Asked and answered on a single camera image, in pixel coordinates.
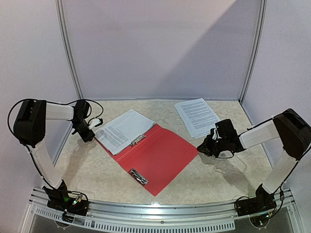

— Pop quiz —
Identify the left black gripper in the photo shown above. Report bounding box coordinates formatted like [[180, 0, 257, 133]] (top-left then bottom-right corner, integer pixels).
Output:
[[73, 119, 95, 142]]

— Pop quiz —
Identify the stack of printed papers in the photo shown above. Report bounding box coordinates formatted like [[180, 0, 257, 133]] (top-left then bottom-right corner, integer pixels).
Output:
[[174, 98, 221, 138]]

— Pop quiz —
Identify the red file folder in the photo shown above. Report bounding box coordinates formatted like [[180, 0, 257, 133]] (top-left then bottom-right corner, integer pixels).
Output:
[[100, 124, 198, 197]]

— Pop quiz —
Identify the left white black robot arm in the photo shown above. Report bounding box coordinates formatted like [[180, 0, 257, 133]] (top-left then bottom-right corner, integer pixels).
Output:
[[10, 99, 95, 190]]

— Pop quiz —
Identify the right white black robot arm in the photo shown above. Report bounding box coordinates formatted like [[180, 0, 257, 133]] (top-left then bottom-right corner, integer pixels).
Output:
[[197, 108, 311, 212]]

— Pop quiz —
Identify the metal clip folder spine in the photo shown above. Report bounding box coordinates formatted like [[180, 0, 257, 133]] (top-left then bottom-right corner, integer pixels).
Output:
[[130, 134, 146, 147]]

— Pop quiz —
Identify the metal clip top of folder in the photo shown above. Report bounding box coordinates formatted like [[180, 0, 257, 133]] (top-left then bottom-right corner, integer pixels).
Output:
[[128, 168, 149, 185]]

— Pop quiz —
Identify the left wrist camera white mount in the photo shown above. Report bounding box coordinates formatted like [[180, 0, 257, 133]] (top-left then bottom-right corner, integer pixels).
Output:
[[88, 117, 104, 130]]

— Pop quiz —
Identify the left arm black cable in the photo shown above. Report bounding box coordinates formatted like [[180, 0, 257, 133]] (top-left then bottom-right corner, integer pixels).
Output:
[[6, 98, 104, 190]]

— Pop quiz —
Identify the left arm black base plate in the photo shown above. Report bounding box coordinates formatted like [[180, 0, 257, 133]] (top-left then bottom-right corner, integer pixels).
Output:
[[43, 186, 90, 216]]

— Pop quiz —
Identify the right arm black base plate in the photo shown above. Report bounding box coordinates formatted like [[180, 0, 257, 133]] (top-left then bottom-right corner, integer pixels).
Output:
[[234, 198, 276, 216]]

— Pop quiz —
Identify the left aluminium frame post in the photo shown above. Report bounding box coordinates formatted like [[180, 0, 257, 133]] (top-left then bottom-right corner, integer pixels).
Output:
[[55, 0, 84, 99]]

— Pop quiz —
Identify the aluminium frame post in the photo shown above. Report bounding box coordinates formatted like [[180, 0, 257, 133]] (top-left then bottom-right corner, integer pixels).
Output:
[[239, 0, 267, 104], [55, 0, 84, 99]]

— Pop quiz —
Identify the aluminium front rail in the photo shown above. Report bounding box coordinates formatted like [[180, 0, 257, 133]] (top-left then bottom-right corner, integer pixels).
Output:
[[21, 188, 304, 233]]

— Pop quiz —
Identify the right aluminium frame post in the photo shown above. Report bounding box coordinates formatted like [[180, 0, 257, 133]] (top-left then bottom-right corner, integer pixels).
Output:
[[239, 0, 267, 104]]

